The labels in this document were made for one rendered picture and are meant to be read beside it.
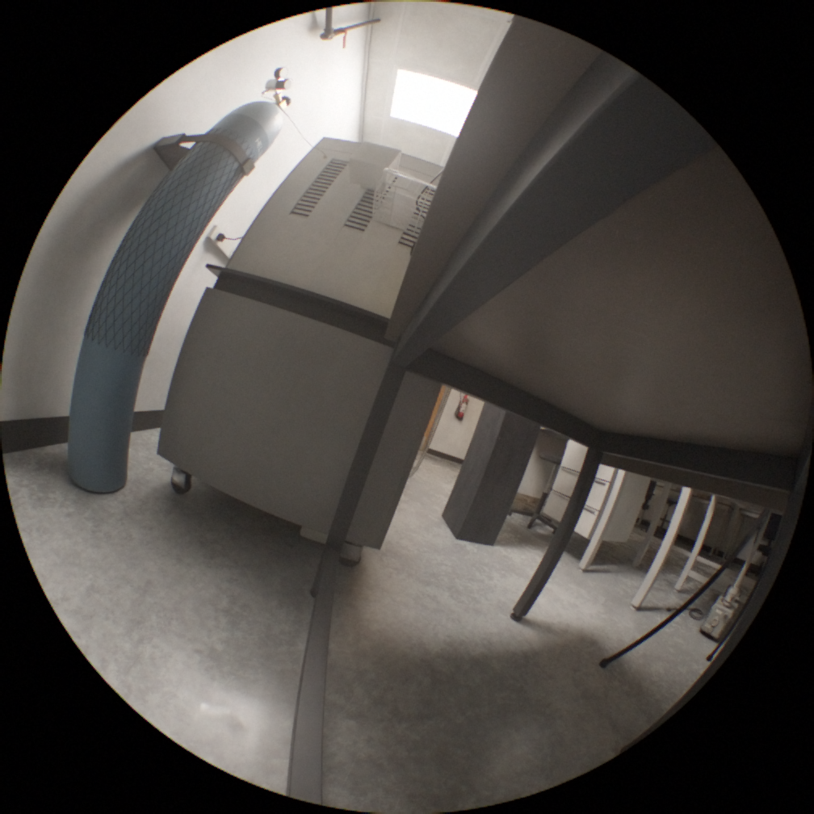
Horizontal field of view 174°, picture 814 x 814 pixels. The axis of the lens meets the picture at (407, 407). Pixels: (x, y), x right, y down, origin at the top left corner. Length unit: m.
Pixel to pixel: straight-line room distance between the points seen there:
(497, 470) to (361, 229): 1.22
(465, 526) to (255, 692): 1.22
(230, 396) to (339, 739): 0.81
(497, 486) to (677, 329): 1.27
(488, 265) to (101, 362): 0.84
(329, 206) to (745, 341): 0.98
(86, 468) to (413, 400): 0.99
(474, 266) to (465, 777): 0.68
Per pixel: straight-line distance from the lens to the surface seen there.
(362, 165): 0.88
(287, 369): 0.73
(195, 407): 0.86
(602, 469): 1.83
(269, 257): 0.89
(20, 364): 1.11
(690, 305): 0.26
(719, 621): 1.76
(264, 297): 0.82
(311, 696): 0.39
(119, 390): 0.87
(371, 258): 0.82
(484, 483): 1.40
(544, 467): 2.77
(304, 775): 0.35
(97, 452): 0.92
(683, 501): 1.53
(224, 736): 0.54
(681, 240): 0.21
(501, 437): 1.39
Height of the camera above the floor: 0.53
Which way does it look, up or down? 2 degrees up
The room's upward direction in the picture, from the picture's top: 20 degrees clockwise
